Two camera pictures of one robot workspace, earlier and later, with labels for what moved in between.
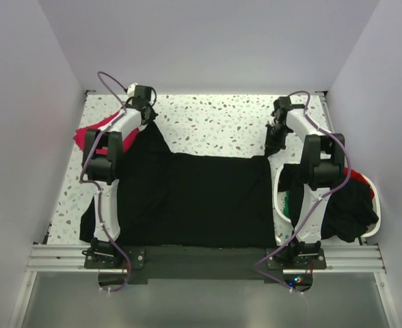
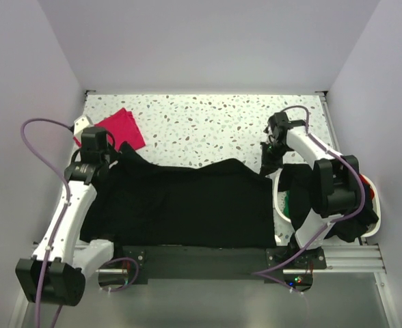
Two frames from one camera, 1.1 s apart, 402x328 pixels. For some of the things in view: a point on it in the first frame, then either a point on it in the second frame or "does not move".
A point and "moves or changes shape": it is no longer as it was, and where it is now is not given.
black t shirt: [187, 200] moves or changes shape
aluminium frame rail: [338, 258] does not move
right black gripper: [271, 147] → [267, 165]
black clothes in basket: [349, 205] does not move
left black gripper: [152, 117] → [114, 154]
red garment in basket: [360, 177] does not move
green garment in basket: [286, 210] does not move
